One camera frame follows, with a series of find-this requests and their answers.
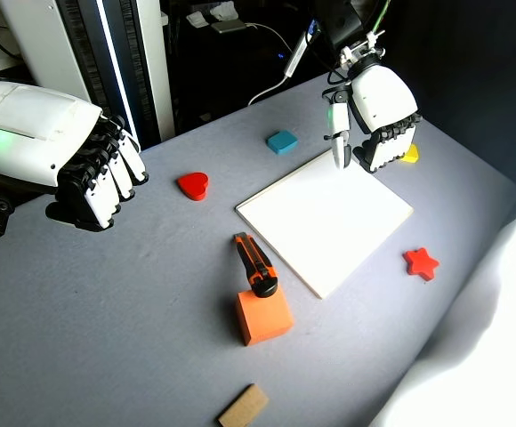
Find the white paper pad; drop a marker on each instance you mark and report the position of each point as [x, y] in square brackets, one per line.
[324, 222]

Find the orange square block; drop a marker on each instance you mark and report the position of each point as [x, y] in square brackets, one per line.
[262, 318]

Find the grey table cloth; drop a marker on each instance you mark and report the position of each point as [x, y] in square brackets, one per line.
[107, 311]

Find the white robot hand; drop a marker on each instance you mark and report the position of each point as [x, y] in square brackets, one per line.
[31, 133]
[382, 98]

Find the tan wooden block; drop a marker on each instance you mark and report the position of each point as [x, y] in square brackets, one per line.
[242, 407]

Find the yellow block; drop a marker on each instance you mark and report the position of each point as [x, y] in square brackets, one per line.
[411, 155]

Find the red star block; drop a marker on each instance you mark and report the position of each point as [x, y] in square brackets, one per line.
[419, 262]

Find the grey power adapter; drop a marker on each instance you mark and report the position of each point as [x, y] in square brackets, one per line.
[228, 26]

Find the white cabinet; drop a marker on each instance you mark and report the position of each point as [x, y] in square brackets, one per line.
[49, 44]

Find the red heart block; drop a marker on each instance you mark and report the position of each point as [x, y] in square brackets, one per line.
[193, 184]

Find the white power strip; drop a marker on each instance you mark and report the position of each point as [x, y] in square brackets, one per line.
[295, 53]

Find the orange black utility knife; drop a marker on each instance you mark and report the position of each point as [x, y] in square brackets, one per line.
[251, 258]

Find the blue rounded block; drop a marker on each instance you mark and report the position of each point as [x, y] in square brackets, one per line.
[281, 141]

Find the white crumpled paper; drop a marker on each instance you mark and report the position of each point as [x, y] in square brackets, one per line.
[223, 11]
[195, 20]

